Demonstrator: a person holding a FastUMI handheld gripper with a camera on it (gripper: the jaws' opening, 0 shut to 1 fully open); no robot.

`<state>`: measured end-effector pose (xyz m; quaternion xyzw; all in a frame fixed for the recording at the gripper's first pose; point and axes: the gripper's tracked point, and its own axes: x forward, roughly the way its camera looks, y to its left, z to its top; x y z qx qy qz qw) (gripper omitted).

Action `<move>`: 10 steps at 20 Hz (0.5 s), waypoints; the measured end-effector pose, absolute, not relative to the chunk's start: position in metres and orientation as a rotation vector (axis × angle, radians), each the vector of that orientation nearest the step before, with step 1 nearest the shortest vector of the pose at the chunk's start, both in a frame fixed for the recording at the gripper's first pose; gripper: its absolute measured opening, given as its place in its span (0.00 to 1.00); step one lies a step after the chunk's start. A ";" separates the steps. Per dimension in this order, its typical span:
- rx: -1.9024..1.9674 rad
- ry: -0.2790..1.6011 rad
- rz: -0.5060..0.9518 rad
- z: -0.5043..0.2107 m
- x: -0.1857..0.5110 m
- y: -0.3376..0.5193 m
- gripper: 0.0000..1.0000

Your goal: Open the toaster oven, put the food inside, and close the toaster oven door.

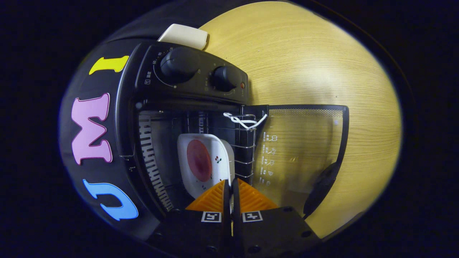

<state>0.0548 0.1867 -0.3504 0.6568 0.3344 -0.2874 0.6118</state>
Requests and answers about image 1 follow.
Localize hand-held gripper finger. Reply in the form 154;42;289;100
232;178;321;258
149;179;232;258

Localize white square plate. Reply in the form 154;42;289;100
177;133;236;200

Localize pink round food slice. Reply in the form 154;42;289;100
186;139;212;182

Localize black toaster oven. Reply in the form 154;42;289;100
115;40;350;244

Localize cream white toaster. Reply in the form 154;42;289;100
158;24;209;51

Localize black backdrop cloth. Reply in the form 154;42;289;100
58;0;230;233

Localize metal wire oven rack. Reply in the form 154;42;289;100
172;111;257;187

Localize white cord tie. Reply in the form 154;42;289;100
223;112;268;129

